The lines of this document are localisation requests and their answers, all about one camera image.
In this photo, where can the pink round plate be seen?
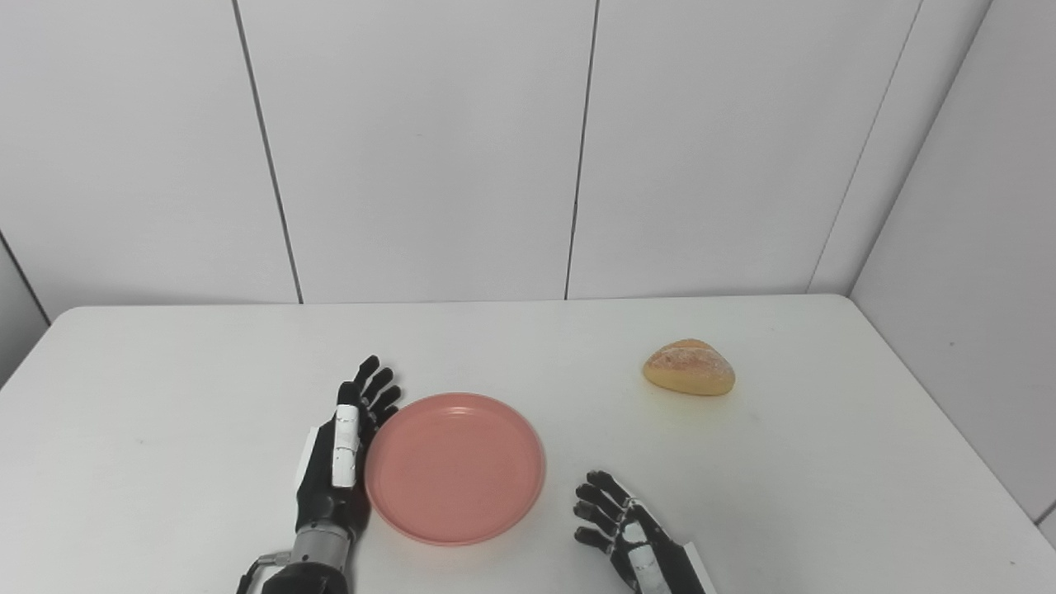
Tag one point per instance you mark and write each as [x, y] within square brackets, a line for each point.
[454, 470]

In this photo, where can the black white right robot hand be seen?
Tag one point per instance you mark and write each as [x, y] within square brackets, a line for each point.
[652, 553]

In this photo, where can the golden brown bread roll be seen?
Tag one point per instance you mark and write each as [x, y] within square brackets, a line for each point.
[689, 369]

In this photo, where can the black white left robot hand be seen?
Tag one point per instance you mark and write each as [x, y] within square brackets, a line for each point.
[330, 478]

